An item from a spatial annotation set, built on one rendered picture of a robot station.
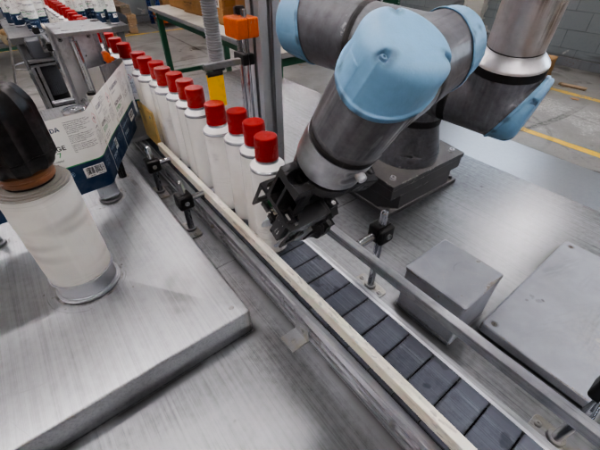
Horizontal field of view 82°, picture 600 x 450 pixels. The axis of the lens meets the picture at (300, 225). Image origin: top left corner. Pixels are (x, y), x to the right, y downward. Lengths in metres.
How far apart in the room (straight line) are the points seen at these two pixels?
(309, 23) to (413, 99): 0.19
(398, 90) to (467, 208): 0.62
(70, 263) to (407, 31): 0.48
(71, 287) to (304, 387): 0.35
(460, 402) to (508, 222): 0.47
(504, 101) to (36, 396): 0.77
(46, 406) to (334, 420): 0.34
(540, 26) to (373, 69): 0.42
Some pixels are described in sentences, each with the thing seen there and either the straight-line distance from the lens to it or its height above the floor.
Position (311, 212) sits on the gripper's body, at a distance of 0.41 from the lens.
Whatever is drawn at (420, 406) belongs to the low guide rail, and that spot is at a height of 0.91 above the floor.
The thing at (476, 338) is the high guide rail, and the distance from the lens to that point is 0.43.
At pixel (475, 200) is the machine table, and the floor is 0.83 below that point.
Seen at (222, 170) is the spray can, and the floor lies 0.97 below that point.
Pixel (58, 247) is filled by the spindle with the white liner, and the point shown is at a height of 0.99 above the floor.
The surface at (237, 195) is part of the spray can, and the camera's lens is 0.63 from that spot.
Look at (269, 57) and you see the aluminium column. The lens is 0.72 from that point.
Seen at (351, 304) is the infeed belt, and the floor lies 0.88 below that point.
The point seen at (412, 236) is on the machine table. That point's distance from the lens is 0.73.
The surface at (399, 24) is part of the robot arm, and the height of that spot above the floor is 1.25.
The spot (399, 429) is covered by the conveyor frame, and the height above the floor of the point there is 0.86.
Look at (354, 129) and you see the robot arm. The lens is 0.29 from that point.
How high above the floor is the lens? 1.29
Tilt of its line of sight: 40 degrees down
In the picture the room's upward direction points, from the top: straight up
